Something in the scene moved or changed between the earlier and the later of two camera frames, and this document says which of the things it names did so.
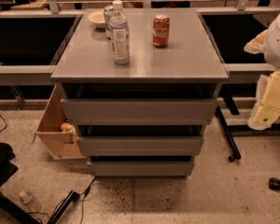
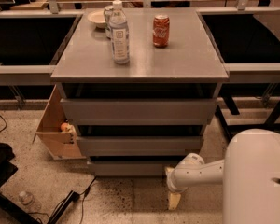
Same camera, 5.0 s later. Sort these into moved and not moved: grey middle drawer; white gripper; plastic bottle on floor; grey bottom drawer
Moved: white gripper
Not moved: plastic bottle on floor; grey bottom drawer; grey middle drawer
